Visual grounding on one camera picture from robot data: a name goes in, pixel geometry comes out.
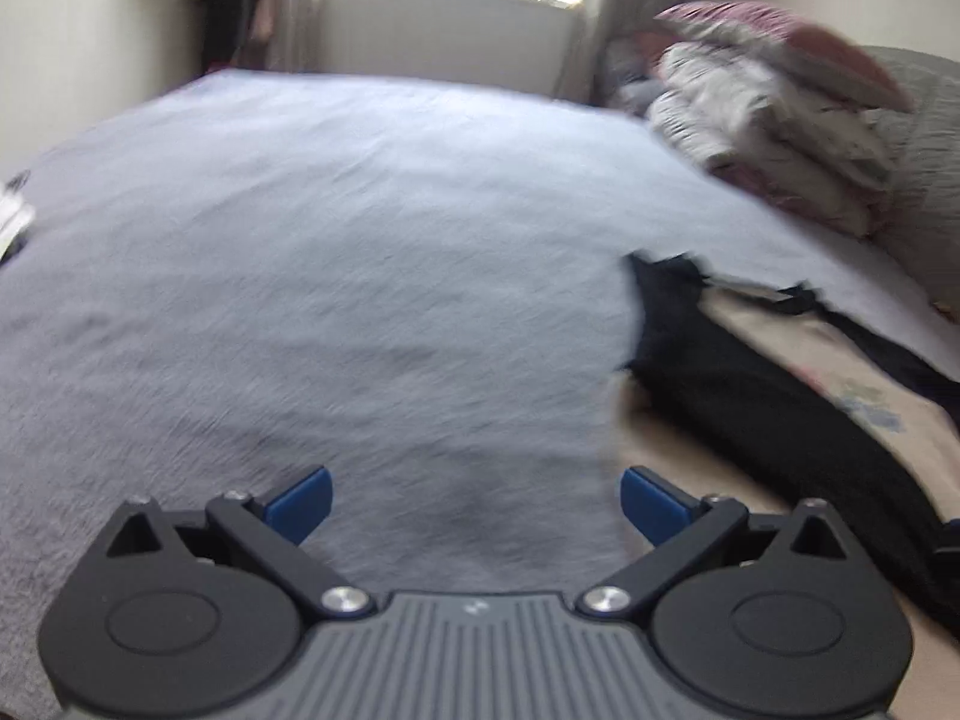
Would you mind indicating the white cloth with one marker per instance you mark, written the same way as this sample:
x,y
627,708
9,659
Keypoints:
x,y
11,221

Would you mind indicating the beige bear print sweatshirt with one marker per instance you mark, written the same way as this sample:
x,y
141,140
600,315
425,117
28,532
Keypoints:
x,y
750,390

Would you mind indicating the small dark metal object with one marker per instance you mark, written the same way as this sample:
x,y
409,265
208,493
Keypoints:
x,y
16,181

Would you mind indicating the dark hanging clothes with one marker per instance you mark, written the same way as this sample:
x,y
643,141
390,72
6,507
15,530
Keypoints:
x,y
225,7

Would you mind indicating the grey quilted headboard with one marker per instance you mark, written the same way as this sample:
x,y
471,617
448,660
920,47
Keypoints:
x,y
930,127

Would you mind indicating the dark grey cushion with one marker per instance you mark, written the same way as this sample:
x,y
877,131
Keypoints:
x,y
630,82

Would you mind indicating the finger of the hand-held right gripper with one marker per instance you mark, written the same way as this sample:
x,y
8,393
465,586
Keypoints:
x,y
949,540

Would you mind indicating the grey star print curtain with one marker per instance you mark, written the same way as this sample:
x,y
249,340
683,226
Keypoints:
x,y
300,15
600,37

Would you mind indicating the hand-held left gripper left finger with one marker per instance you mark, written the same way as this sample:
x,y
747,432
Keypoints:
x,y
304,502

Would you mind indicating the folded grey quilt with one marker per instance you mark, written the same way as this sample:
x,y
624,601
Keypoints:
x,y
750,127

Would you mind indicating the grey bed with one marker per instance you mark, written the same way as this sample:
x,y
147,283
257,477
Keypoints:
x,y
337,240

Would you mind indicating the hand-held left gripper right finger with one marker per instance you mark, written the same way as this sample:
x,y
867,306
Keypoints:
x,y
652,506

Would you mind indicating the pink and grey pillow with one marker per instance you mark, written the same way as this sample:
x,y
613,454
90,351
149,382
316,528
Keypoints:
x,y
825,52

